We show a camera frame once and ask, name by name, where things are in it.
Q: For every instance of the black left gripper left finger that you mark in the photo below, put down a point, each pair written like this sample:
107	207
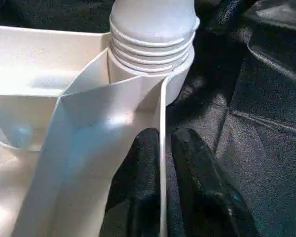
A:
135	187

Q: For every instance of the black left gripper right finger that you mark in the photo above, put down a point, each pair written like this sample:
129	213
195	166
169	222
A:
202	187

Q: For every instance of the white plastic table top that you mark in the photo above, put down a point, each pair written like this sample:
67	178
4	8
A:
27	61

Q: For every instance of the white plastic table leg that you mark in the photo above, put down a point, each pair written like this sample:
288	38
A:
153	19

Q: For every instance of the black table mat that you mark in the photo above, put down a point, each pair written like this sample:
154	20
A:
249	123

